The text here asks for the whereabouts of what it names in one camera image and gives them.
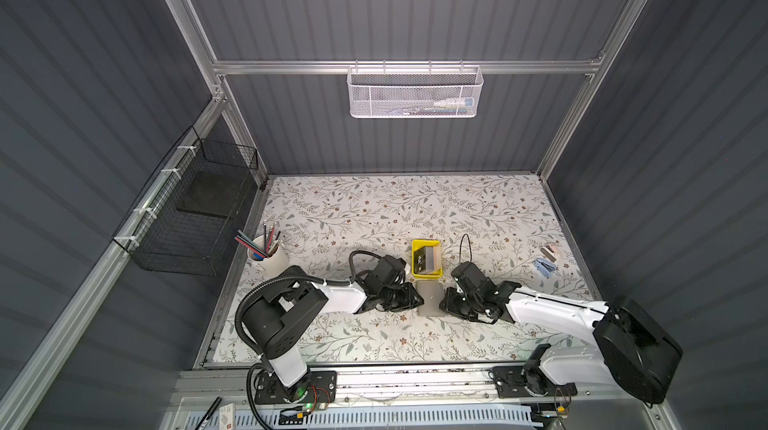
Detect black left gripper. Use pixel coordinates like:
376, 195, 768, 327
378, 282, 426, 312

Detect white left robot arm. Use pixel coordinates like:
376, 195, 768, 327
234, 250, 424, 400

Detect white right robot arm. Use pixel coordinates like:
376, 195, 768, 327
439, 262, 683, 406

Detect yellow plastic tray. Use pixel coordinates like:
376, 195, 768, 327
411, 240, 443, 280

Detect blue small clip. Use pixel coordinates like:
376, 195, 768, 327
533, 258, 558, 278

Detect pink white small clip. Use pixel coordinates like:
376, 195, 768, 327
540, 245, 561, 262

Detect white pen cup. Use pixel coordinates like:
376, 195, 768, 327
246, 244, 290, 279

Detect coloured pens in cup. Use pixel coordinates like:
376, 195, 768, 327
235, 221, 282, 262

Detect white tube in basket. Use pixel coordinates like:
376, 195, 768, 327
430, 97, 476, 112

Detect white slotted cable duct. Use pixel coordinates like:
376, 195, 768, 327
182, 404, 535, 430

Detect black corrugated left cable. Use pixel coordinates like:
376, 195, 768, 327
233, 249, 385, 430

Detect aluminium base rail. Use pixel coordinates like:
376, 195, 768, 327
167, 362, 635, 412

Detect white wire mesh basket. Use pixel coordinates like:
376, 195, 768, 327
346, 65, 484, 119

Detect black wire basket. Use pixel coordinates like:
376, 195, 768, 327
113, 130, 260, 277

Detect aluminium frame post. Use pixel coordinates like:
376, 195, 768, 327
164, 0, 269, 186

